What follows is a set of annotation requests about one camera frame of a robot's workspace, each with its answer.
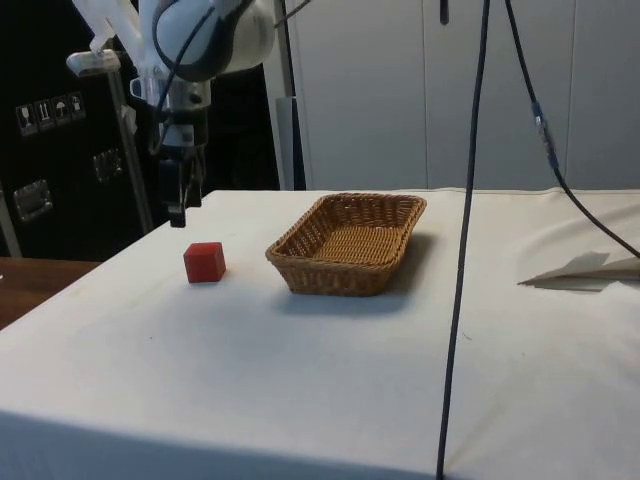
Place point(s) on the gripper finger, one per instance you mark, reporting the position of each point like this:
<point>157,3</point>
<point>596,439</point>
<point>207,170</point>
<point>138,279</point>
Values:
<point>196,175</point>
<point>178,210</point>

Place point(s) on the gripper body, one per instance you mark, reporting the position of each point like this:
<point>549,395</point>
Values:
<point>184,131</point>

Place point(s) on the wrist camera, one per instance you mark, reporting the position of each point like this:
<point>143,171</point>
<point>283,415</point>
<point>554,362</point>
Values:
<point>149,88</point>

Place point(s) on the pale locker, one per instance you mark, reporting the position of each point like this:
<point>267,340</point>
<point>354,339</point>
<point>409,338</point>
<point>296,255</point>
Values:
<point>360,100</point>
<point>605,100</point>
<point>505,150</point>

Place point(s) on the wicker basket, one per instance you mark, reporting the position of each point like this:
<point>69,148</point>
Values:
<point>345,270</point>

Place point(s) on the red cube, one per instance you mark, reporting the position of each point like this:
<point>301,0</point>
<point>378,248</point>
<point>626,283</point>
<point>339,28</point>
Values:
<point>204,264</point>

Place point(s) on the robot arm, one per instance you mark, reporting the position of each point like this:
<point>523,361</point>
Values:
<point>240,45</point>

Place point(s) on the black cabinet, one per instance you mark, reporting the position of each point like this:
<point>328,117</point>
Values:
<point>60,165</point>

